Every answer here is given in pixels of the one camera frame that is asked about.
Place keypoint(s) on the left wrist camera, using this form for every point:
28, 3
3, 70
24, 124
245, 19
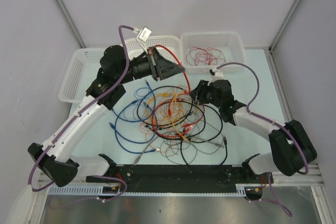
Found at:
142, 36

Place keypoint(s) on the aluminium frame post right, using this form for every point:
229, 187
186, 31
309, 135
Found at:
285, 23

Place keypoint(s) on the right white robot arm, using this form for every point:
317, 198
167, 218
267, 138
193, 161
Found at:
291, 149

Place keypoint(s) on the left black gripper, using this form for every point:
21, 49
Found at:
161, 68

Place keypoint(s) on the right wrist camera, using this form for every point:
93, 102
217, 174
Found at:
216, 75

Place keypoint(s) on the left white plastic basket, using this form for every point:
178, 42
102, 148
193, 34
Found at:
81, 72

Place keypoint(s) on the white slotted cable duct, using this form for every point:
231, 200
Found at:
100, 190

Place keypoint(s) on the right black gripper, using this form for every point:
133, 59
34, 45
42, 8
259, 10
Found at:
199, 92

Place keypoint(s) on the middle white plastic basket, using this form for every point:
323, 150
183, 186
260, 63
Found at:
168, 46

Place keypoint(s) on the right white plastic basket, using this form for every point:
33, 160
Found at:
202, 51

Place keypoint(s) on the white plastic basket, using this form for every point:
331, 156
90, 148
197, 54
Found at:
202, 51
81, 72
168, 46

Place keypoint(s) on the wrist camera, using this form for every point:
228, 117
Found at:
142, 36
216, 75

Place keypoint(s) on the aluminium frame post left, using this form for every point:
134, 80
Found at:
61, 6

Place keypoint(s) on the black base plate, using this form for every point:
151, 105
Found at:
181, 179

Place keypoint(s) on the aluminium frame post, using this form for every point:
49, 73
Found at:
285, 23
61, 6

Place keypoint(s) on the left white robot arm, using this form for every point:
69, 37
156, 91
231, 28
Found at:
54, 156

